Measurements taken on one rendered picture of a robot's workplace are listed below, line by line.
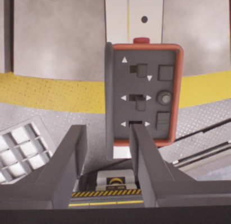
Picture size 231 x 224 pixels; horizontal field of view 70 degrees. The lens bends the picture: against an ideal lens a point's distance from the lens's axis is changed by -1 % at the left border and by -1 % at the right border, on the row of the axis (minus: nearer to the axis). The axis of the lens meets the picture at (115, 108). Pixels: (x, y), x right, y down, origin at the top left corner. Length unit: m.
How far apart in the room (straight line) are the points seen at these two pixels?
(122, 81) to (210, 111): 1.09
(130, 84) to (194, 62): 0.60
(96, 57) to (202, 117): 0.88
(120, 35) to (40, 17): 0.51
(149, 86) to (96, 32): 0.53
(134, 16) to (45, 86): 0.88
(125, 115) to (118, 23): 0.22
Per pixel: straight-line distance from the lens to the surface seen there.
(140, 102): 0.27
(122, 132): 0.35
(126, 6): 0.45
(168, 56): 0.34
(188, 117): 1.30
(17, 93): 1.30
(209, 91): 1.32
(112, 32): 0.44
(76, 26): 0.84
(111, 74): 0.22
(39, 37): 0.88
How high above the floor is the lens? 1.12
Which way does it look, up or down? 75 degrees down
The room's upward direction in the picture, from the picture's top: 175 degrees clockwise
